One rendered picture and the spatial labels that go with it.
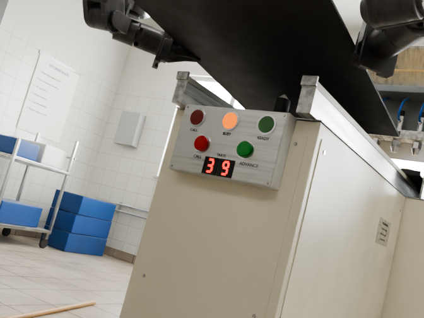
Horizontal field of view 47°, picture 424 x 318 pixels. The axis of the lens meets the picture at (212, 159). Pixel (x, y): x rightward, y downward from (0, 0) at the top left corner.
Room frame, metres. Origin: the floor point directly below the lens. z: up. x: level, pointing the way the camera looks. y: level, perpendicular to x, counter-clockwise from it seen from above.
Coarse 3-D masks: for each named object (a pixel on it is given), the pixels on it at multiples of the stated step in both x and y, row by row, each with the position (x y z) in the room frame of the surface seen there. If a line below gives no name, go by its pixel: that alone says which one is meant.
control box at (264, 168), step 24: (216, 120) 0.94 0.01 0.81; (240, 120) 0.91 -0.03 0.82; (288, 120) 0.85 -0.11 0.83; (192, 144) 0.97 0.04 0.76; (216, 144) 0.93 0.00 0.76; (264, 144) 0.87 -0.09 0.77; (288, 144) 0.87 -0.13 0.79; (192, 168) 0.96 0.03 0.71; (216, 168) 0.92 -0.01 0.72; (240, 168) 0.89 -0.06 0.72; (264, 168) 0.87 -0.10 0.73
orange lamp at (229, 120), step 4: (228, 116) 0.92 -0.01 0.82; (232, 116) 0.92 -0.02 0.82; (236, 116) 0.91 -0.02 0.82; (224, 120) 0.93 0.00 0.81; (228, 120) 0.92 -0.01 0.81; (232, 120) 0.92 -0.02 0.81; (236, 120) 0.91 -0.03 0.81; (224, 124) 0.93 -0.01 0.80; (228, 124) 0.92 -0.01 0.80; (232, 124) 0.91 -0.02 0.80; (228, 128) 0.92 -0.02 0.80
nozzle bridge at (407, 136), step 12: (384, 96) 1.53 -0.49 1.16; (396, 96) 1.50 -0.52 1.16; (408, 96) 1.47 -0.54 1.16; (420, 96) 1.45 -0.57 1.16; (396, 108) 1.54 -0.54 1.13; (408, 108) 1.52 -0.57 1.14; (420, 108) 1.50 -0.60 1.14; (396, 120) 1.53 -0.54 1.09; (408, 120) 1.51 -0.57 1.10; (408, 132) 1.46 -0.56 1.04; (420, 132) 1.44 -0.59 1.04; (384, 144) 1.59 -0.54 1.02; (408, 144) 1.52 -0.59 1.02; (396, 156) 1.71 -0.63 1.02; (408, 156) 1.67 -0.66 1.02; (420, 156) 1.63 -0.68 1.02
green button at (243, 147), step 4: (240, 144) 0.89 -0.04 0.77; (244, 144) 0.88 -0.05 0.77; (248, 144) 0.88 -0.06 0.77; (240, 148) 0.89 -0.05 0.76; (244, 148) 0.88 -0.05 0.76; (248, 148) 0.88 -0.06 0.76; (240, 152) 0.89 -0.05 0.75; (244, 152) 0.88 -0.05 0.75; (248, 152) 0.88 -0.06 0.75; (244, 156) 0.89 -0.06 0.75
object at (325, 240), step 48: (336, 144) 0.93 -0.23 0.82; (192, 192) 0.98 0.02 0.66; (240, 192) 0.92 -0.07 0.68; (288, 192) 0.87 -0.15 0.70; (336, 192) 0.97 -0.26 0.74; (384, 192) 1.23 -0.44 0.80; (144, 240) 1.04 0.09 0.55; (192, 240) 0.97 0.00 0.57; (240, 240) 0.91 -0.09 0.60; (288, 240) 0.86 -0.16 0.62; (336, 240) 1.01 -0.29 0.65; (384, 240) 1.30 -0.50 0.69; (144, 288) 1.02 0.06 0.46; (192, 288) 0.95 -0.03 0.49; (240, 288) 0.89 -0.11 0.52; (288, 288) 0.87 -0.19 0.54; (336, 288) 1.07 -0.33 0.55; (384, 288) 1.38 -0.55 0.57
